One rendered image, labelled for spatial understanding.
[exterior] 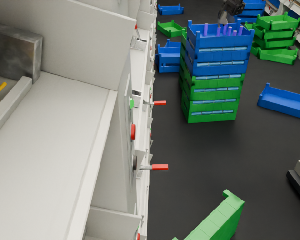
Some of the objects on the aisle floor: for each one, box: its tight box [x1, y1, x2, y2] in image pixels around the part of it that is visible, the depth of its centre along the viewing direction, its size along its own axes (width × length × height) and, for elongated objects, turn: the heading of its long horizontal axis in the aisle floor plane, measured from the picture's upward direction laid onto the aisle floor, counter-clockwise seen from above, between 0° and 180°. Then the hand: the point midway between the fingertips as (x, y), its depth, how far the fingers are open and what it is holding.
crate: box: [172, 190, 245, 240], centre depth 99 cm, size 8×30×20 cm, turn 133°
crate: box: [257, 83, 300, 120], centre depth 184 cm, size 30×20×8 cm
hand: (220, 23), depth 145 cm, fingers open, 3 cm apart
